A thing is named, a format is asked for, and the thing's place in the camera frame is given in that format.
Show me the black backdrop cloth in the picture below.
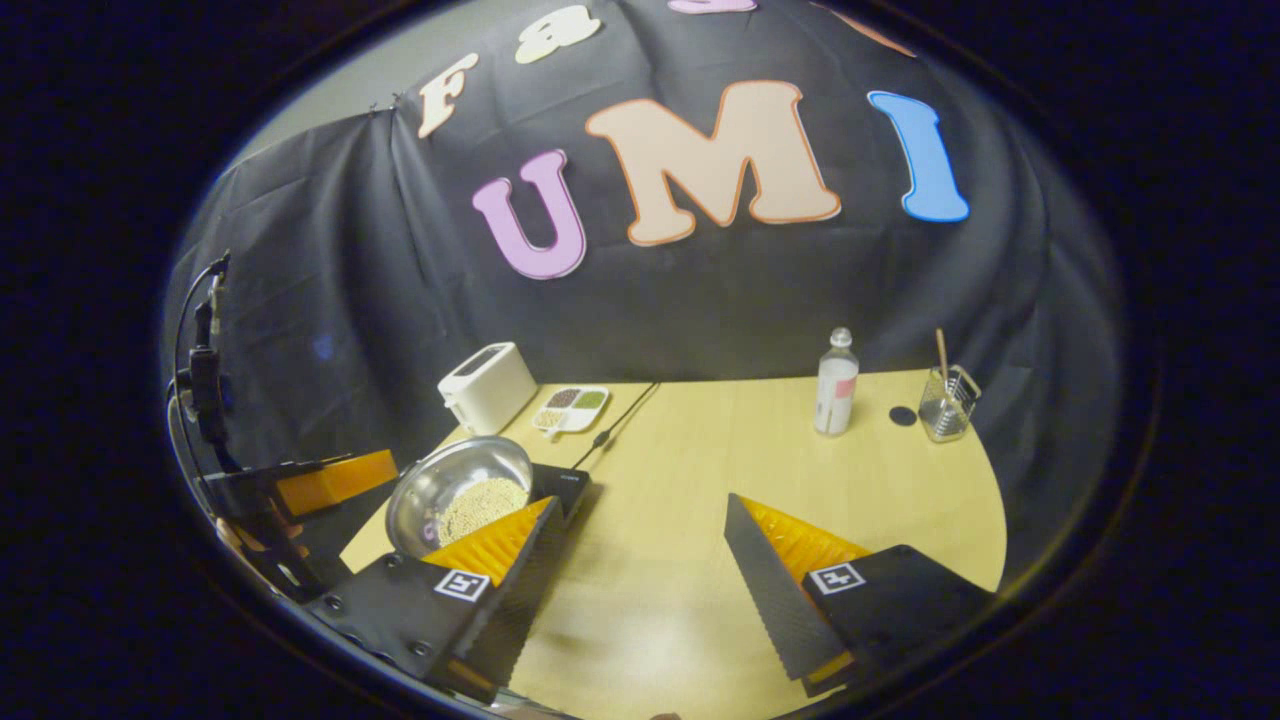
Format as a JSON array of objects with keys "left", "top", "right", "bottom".
[{"left": 165, "top": 0, "right": 1126, "bottom": 591}]

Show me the clear bottle pink label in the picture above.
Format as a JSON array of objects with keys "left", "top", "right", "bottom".
[{"left": 813, "top": 327, "right": 860, "bottom": 437}]

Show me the stainless steel pot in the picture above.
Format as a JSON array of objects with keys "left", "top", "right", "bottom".
[{"left": 385, "top": 435, "right": 536, "bottom": 561}]

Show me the white divided seed tray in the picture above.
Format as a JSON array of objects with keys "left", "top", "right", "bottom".
[{"left": 531, "top": 385, "right": 611, "bottom": 437}]

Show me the pile of yellow beans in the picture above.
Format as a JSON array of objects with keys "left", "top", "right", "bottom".
[{"left": 437, "top": 477, "right": 528, "bottom": 548}]

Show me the black induction cooktop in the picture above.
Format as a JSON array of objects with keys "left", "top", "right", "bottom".
[{"left": 525, "top": 462, "right": 593, "bottom": 526}]

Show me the white toaster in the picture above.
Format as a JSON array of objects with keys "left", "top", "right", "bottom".
[{"left": 437, "top": 342, "right": 539, "bottom": 437}]

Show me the metal wire holder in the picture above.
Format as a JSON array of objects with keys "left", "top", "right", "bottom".
[{"left": 917, "top": 364, "right": 982, "bottom": 444}]

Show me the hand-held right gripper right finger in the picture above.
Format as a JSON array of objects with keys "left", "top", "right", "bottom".
[{"left": 722, "top": 492, "right": 1001, "bottom": 701}]

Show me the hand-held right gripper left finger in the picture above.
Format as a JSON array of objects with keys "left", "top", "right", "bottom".
[{"left": 305, "top": 495, "right": 568, "bottom": 706}]

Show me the black power cable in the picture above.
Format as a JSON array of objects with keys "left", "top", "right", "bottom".
[{"left": 570, "top": 381, "right": 663, "bottom": 471}]

